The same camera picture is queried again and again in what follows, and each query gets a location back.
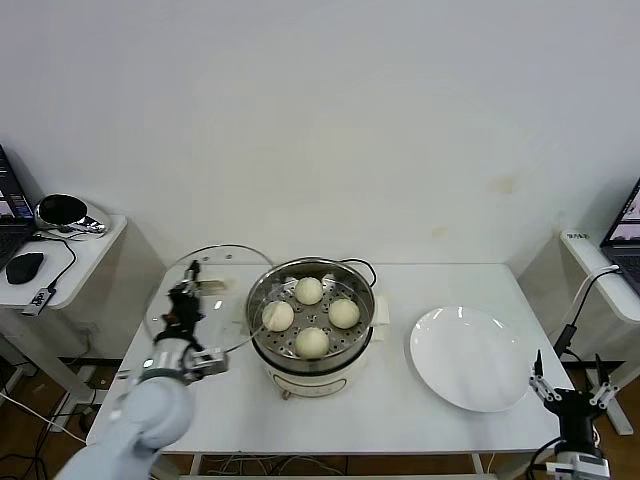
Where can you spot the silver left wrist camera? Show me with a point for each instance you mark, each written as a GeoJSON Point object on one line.
{"type": "Point", "coordinates": [210, 361]}

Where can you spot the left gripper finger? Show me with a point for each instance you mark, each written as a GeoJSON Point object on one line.
{"type": "Point", "coordinates": [194, 271]}
{"type": "Point", "coordinates": [190, 288]}

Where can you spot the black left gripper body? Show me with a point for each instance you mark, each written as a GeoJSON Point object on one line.
{"type": "Point", "coordinates": [185, 310]}

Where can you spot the steel perforated steamer basket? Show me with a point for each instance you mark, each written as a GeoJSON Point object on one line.
{"type": "Point", "coordinates": [350, 290]}

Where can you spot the white steamed baozi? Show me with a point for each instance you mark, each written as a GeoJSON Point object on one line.
{"type": "Point", "coordinates": [278, 316]}
{"type": "Point", "coordinates": [308, 291]}
{"type": "Point", "coordinates": [312, 342]}
{"type": "Point", "coordinates": [344, 313]}

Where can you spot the grey usb hub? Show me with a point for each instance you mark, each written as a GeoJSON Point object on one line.
{"type": "Point", "coordinates": [39, 299]}

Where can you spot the white round plate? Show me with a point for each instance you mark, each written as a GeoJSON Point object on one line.
{"type": "Point", "coordinates": [465, 360]}

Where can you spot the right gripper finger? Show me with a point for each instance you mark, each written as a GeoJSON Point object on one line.
{"type": "Point", "coordinates": [602, 390]}
{"type": "Point", "coordinates": [542, 385]}

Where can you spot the white side table with mouse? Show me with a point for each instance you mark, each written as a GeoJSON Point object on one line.
{"type": "Point", "coordinates": [95, 250]}

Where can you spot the cream electric cooking pot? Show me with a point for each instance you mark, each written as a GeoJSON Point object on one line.
{"type": "Point", "coordinates": [310, 382]}

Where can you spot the white side table with label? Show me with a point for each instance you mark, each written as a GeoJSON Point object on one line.
{"type": "Point", "coordinates": [615, 300]}

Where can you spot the chrome and black headset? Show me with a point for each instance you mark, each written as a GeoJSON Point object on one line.
{"type": "Point", "coordinates": [62, 210]}

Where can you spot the black computer mouse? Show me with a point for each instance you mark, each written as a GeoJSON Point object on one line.
{"type": "Point", "coordinates": [25, 267]}

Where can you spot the black laptop beside mouse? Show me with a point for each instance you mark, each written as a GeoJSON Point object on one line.
{"type": "Point", "coordinates": [10, 240]}

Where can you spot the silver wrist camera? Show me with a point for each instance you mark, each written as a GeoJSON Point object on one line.
{"type": "Point", "coordinates": [210, 361]}
{"type": "Point", "coordinates": [580, 467]}

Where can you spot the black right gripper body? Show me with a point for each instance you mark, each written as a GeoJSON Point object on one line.
{"type": "Point", "coordinates": [575, 415]}

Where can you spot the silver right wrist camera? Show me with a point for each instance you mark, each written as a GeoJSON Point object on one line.
{"type": "Point", "coordinates": [580, 467]}

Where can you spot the small printed table label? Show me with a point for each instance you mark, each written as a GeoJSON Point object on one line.
{"type": "Point", "coordinates": [579, 236]}

